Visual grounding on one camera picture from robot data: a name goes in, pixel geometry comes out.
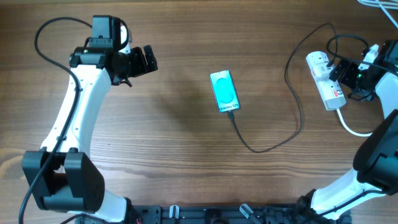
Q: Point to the white power strip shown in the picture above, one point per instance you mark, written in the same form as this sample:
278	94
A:
331	93

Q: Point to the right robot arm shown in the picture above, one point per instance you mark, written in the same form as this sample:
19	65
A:
374	170

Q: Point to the white charger plug adapter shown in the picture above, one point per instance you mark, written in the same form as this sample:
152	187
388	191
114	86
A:
321	72

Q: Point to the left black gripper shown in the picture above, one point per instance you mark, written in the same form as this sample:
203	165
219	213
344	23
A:
140	67

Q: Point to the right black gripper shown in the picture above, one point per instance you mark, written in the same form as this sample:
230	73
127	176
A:
351	68

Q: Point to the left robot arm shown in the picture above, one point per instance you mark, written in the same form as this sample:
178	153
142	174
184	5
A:
61	176

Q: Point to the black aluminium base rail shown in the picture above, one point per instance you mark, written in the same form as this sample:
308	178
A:
277	213

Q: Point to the teal screen Galaxy smartphone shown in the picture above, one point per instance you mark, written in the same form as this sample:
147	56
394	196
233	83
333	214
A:
224	91

